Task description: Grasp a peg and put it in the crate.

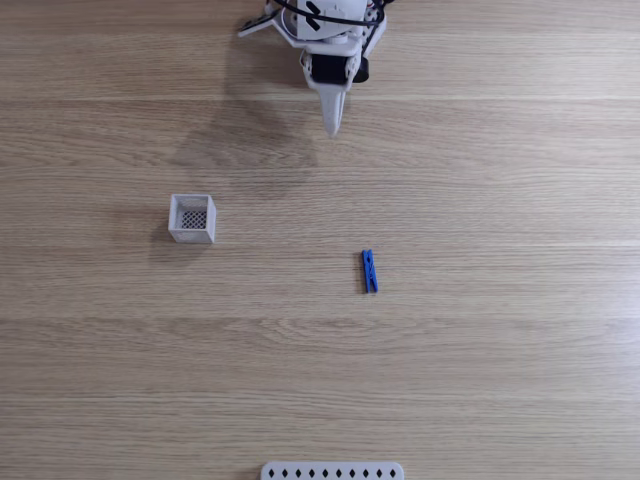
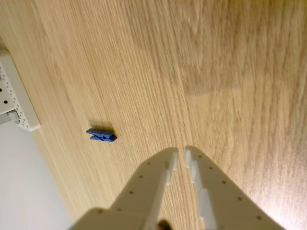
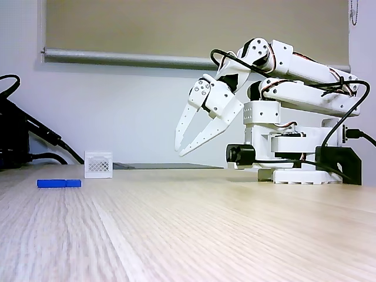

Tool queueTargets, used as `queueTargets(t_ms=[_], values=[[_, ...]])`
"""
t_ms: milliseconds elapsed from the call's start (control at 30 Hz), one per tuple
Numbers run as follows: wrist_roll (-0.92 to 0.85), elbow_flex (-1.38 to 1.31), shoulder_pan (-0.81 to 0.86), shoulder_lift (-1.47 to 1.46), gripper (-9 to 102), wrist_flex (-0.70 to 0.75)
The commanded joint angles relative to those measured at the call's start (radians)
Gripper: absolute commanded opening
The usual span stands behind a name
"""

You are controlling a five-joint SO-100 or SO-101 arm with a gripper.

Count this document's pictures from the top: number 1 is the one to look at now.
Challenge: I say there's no blue clothes peg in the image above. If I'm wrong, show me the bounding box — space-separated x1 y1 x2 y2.
360 248 380 295

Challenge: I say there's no small white lattice crate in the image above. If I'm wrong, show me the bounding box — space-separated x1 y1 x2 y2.
167 193 217 245

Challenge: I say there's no white perforated strip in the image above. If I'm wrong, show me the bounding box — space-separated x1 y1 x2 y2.
259 461 405 480

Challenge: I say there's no black cable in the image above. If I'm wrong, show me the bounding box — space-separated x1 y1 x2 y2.
277 0 390 28

